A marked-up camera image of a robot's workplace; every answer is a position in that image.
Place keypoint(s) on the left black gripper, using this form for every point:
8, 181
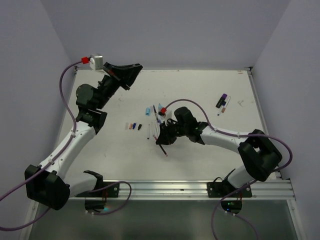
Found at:
127, 73

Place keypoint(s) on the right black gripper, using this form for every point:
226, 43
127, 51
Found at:
165, 136

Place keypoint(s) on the pink ink gel pen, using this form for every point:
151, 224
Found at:
163, 150

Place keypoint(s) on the purple ink gel pen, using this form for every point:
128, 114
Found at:
156, 114

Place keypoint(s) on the light blue highlighter cap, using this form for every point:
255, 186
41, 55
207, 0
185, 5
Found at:
147, 111

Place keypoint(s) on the light blue highlighter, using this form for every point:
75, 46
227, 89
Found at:
159, 107

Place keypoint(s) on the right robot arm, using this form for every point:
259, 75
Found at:
258, 154

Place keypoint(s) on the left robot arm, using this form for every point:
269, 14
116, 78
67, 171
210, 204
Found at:
46, 183

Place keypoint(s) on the white slim pen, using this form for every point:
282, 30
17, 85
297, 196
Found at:
220, 109

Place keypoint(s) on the brown capped white marker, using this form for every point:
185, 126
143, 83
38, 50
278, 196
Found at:
226, 104

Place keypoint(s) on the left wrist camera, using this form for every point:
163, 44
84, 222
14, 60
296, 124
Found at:
96, 62

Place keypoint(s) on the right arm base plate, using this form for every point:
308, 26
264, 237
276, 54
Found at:
220, 189

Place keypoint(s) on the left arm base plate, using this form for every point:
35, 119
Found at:
110, 192

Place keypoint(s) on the aluminium front rail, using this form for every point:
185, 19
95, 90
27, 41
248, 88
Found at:
200, 188

